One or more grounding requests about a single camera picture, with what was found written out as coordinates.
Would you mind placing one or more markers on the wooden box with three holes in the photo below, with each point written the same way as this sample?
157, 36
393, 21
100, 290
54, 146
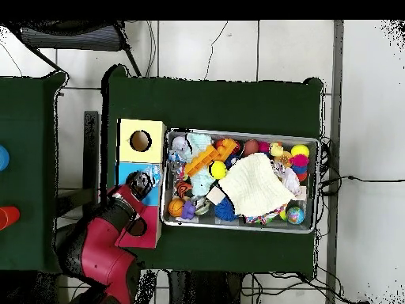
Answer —
148, 152

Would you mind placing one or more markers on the small orange basketball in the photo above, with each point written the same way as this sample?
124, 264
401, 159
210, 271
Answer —
176, 207

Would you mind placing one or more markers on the cream knitted cloth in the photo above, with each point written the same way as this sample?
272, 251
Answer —
256, 186

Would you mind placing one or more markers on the black chair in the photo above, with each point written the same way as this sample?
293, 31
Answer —
72, 38

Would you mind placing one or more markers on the blue cup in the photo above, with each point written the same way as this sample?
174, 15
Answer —
3, 158

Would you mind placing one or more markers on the orange tiger striped toy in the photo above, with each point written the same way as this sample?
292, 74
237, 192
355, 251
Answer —
183, 189

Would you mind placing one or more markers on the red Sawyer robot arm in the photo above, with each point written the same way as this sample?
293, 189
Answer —
101, 253

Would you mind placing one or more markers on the purple toy block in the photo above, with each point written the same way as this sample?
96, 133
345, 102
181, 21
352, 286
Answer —
189, 210

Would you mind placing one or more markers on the dark green side table cloth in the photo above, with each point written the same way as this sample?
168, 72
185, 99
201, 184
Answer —
28, 126

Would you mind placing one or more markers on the black upright panel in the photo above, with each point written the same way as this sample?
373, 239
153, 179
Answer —
91, 158

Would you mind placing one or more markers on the yellow smiley ball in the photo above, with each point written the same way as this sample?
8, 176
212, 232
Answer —
218, 169

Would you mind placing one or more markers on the orange cup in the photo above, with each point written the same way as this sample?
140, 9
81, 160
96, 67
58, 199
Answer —
9, 217

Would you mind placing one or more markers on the orange toy building brick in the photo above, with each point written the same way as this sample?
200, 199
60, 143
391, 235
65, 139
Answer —
202, 160

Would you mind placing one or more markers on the light blue knitted cloth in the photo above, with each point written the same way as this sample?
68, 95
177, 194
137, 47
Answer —
199, 142

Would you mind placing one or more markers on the dented silver can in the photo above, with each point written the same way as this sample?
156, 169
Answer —
201, 204

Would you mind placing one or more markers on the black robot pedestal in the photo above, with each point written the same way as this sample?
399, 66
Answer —
202, 289

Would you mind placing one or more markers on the globe print ball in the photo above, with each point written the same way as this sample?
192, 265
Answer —
295, 215

